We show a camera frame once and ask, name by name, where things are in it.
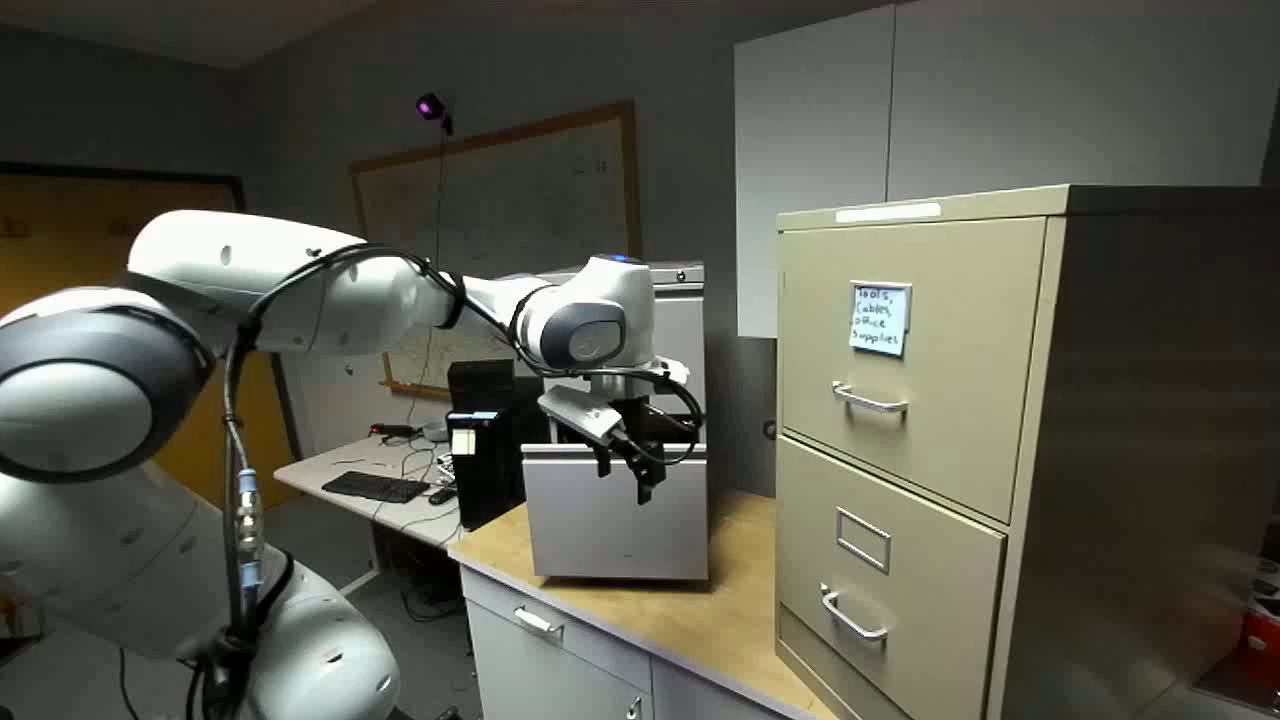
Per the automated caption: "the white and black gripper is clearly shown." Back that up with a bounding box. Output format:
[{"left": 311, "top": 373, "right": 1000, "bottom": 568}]
[{"left": 537, "top": 377, "right": 667, "bottom": 507}]

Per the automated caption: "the wood topped gray counter cabinet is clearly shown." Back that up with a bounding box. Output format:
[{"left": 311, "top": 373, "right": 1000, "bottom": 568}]
[{"left": 444, "top": 489, "right": 835, "bottom": 720}]

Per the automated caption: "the beige drawer with paper label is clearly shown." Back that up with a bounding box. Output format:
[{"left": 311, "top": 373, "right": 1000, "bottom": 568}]
[{"left": 775, "top": 214, "right": 1048, "bottom": 527}]

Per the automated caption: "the beige drawer with empty label holder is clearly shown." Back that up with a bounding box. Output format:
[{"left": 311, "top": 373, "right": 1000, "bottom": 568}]
[{"left": 771, "top": 432, "right": 1010, "bottom": 720}]

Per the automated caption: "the beige metal filing cabinet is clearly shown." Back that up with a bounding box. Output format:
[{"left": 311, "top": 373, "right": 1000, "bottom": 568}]
[{"left": 771, "top": 180, "right": 1280, "bottom": 720}]

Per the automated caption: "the white box appliance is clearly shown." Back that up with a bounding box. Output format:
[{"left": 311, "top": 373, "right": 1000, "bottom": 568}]
[{"left": 517, "top": 438, "right": 710, "bottom": 589}]

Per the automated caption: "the black computer tower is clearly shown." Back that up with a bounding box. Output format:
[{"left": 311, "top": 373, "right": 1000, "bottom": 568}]
[{"left": 444, "top": 354, "right": 552, "bottom": 530}]

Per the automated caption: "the black keyboard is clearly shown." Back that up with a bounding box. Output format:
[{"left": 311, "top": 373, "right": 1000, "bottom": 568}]
[{"left": 320, "top": 467, "right": 436, "bottom": 507}]

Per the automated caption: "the gray office desk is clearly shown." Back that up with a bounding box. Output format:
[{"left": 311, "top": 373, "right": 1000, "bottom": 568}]
[{"left": 273, "top": 428, "right": 467, "bottom": 553}]

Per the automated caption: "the white paper label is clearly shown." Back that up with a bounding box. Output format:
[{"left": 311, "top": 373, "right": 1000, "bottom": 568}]
[{"left": 844, "top": 276, "right": 914, "bottom": 358}]

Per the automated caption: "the wood framed whiteboard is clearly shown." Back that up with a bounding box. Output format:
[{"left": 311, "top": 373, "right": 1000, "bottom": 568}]
[{"left": 347, "top": 100, "right": 645, "bottom": 407}]

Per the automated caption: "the wooden door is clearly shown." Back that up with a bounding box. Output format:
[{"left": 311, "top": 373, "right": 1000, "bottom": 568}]
[{"left": 0, "top": 163, "right": 303, "bottom": 513}]

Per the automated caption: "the red object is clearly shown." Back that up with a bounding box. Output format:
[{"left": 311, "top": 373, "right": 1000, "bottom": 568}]
[{"left": 1237, "top": 594, "right": 1280, "bottom": 672}]

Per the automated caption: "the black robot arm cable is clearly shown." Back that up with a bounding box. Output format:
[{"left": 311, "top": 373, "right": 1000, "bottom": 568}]
[{"left": 185, "top": 244, "right": 552, "bottom": 720}]

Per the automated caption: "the camera with purple light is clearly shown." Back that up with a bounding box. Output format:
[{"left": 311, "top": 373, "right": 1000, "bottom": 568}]
[{"left": 411, "top": 88, "right": 460, "bottom": 139}]

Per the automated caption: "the white wall cupboard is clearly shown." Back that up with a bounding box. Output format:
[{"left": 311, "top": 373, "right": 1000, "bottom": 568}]
[{"left": 732, "top": 0, "right": 1280, "bottom": 341}]

